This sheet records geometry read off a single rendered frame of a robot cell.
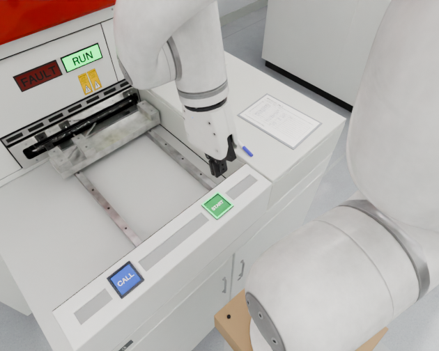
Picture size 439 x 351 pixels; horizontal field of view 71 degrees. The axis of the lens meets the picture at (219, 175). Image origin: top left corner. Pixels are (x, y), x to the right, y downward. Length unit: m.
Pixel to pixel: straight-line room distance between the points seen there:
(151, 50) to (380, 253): 0.31
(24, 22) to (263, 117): 0.65
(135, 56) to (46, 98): 0.67
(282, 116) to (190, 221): 0.44
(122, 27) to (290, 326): 0.35
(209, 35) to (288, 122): 0.55
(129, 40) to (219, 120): 0.19
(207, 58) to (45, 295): 0.69
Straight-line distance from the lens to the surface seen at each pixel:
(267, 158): 0.85
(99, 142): 1.07
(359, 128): 0.21
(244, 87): 1.08
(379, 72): 0.18
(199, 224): 0.73
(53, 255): 0.95
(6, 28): 0.90
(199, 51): 0.46
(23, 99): 1.03
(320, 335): 0.30
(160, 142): 1.06
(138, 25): 0.38
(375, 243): 0.32
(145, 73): 0.42
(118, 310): 0.68
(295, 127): 0.95
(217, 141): 0.52
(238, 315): 0.71
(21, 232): 1.03
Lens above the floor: 1.59
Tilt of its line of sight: 52 degrees down
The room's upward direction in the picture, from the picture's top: straight up
